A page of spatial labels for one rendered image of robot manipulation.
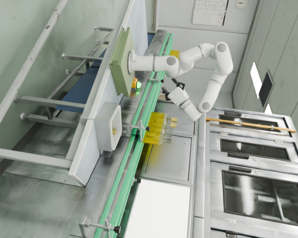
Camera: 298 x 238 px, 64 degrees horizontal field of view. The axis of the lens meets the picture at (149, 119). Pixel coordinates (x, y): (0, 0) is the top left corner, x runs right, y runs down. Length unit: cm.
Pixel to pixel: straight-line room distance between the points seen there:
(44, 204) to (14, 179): 30
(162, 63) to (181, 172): 70
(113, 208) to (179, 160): 63
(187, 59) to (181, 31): 593
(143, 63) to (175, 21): 590
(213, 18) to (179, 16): 91
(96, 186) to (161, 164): 51
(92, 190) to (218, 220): 71
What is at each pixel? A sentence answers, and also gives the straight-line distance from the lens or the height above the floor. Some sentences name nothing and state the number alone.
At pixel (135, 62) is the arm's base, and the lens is 154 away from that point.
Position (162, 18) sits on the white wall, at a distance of 741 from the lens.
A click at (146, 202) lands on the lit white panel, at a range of 146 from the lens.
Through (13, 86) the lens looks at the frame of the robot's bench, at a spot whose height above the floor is 18.
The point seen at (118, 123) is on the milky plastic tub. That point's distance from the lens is 145.
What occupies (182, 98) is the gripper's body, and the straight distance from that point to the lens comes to 149.
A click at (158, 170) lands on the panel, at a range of 161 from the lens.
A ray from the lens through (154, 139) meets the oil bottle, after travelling 159.
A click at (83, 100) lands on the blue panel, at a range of 178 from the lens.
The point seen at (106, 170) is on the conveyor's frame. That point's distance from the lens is 137.
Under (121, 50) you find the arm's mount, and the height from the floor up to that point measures 80.
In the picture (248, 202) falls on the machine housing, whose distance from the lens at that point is 165.
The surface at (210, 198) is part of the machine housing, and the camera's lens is 156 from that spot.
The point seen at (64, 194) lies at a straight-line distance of 159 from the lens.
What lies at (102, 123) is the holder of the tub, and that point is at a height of 79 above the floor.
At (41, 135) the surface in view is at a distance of 201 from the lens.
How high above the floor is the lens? 119
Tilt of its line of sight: 8 degrees down
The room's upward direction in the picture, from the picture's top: 98 degrees clockwise
